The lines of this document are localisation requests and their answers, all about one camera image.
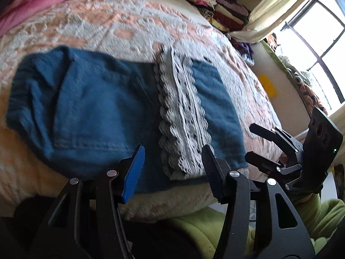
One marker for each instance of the yellow paper note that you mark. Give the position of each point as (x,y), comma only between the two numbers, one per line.
(268,85)

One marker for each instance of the purple crumpled clothes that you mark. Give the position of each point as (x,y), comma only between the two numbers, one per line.
(244,49)

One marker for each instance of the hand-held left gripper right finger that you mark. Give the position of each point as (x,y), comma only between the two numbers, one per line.
(213,172)

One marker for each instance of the person's right forearm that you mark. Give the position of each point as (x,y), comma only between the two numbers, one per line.
(319,210)

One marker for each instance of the cream curtain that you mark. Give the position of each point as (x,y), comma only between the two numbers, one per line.
(280,8)

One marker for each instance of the peach white lace bedspread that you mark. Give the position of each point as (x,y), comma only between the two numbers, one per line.
(107,27)

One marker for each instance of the cream bed sheet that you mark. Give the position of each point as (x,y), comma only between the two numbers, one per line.
(188,8)

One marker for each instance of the person's green fleece clothing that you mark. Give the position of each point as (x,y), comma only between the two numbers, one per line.
(199,229)

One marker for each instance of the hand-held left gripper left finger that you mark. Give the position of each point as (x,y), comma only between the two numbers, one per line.
(133,175)

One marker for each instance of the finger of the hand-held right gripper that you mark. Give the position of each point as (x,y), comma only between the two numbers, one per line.
(260,159)
(261,130)

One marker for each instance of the window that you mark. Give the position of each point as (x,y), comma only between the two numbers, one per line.
(320,40)

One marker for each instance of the green patterned windowsill cloth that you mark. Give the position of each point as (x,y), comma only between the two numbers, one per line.
(304,86)

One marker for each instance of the pink duvet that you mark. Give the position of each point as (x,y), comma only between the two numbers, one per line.
(35,0)

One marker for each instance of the blue denim pants lace trim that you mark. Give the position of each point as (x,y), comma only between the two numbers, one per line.
(102,113)

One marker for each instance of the pile of folded clothes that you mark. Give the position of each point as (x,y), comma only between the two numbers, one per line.
(223,8)

